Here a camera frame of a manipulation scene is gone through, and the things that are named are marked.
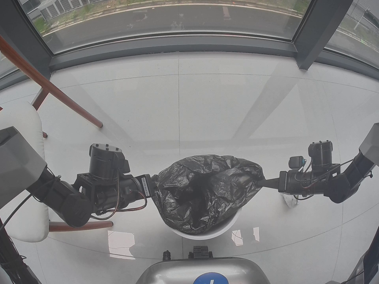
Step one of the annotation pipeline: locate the black plastic bag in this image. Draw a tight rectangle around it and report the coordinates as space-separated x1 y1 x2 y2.
152 154 265 236

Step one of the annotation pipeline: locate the white cushioned wooden chair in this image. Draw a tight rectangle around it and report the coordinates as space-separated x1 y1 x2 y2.
0 36 114 243

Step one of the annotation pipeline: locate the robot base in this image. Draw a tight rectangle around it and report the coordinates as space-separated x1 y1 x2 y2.
135 245 270 284

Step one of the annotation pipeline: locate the white paper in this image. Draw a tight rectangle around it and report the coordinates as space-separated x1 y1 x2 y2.
283 194 298 209

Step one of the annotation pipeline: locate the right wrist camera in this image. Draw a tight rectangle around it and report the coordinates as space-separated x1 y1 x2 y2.
289 156 306 171

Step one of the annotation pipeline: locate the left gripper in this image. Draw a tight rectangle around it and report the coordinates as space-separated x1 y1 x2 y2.
118 173 158 209

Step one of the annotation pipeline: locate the window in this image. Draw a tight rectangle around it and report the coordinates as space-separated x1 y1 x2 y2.
0 0 379 80

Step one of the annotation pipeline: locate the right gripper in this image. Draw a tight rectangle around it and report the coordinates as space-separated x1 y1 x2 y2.
278 170 326 195

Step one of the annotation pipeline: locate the black cable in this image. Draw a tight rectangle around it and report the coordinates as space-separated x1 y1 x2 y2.
0 192 33 218

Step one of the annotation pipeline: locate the white trash bin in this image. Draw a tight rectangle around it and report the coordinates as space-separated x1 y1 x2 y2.
165 205 242 241

